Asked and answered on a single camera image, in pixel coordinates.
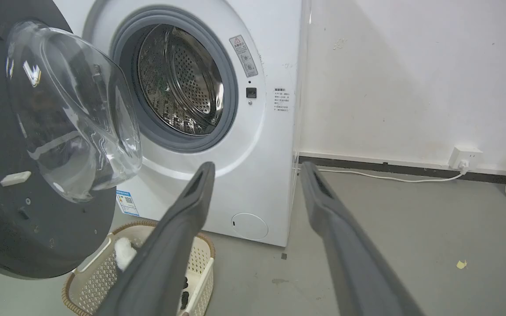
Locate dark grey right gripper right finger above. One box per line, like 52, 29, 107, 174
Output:
300, 162, 425, 316

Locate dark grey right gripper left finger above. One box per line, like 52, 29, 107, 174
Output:
95, 162, 216, 316

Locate black round washing machine door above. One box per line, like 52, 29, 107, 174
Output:
0, 0, 143, 280

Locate white front-load washing machine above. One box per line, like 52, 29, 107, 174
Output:
54, 0, 311, 248

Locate black clothing item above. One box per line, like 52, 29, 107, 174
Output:
180, 276, 190, 310

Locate white fluffy garment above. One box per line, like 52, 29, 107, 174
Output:
114, 237, 137, 271

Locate cream perforated laundry basket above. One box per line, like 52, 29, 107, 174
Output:
62, 221, 216, 316

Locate white power cable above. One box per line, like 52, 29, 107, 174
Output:
297, 160, 469, 183

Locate white wall power socket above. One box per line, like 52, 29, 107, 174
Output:
449, 146, 484, 171

